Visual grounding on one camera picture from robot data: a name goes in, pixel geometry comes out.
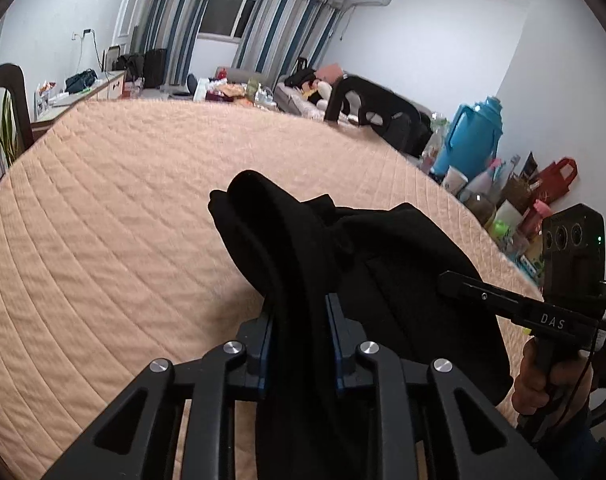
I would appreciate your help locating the red tote bag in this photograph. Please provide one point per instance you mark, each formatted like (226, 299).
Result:
(553, 180)

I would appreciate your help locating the grey sofa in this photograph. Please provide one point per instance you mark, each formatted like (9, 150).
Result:
(288, 95)

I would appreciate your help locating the white cup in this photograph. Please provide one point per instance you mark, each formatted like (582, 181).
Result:
(455, 180)

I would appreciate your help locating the pile of snacks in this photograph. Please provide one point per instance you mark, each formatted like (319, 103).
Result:
(228, 90)

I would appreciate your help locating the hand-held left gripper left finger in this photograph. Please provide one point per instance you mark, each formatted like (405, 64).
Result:
(267, 355)

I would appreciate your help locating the blue thermos jug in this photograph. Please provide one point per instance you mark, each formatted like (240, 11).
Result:
(468, 140)

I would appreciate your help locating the wall socket with charger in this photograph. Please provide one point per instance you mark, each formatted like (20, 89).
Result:
(85, 33)

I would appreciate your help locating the dark bag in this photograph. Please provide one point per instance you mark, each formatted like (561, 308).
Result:
(128, 63)

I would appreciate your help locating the window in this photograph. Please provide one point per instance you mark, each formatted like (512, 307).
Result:
(223, 15)

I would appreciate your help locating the person's right hand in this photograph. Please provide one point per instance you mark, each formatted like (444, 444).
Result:
(533, 395)

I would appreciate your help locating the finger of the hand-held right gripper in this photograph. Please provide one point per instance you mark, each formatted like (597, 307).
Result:
(473, 292)

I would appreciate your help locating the white low cabinet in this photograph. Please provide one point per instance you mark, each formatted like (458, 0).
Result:
(108, 87)

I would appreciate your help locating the peach quilted table cover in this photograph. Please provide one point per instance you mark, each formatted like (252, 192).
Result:
(108, 210)

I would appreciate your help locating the black bag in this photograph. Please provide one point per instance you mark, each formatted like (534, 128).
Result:
(80, 81)

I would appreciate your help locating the black suitcase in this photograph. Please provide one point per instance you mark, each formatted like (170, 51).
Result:
(155, 67)

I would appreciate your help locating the pink cushion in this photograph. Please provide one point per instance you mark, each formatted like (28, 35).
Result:
(330, 71)

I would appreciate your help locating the red white snack bag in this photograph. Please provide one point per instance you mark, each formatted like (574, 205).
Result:
(45, 91)

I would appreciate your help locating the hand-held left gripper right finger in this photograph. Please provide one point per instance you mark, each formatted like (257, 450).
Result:
(336, 345)

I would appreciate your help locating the striped blue curtain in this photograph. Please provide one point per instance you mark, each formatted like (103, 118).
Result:
(178, 20)
(283, 25)

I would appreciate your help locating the black pants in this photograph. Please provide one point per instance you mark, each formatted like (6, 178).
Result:
(383, 260)

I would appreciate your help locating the green potted plant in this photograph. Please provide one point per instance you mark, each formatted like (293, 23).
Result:
(3, 130)

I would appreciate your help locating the pink lid bottle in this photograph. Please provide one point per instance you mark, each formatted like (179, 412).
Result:
(535, 216)

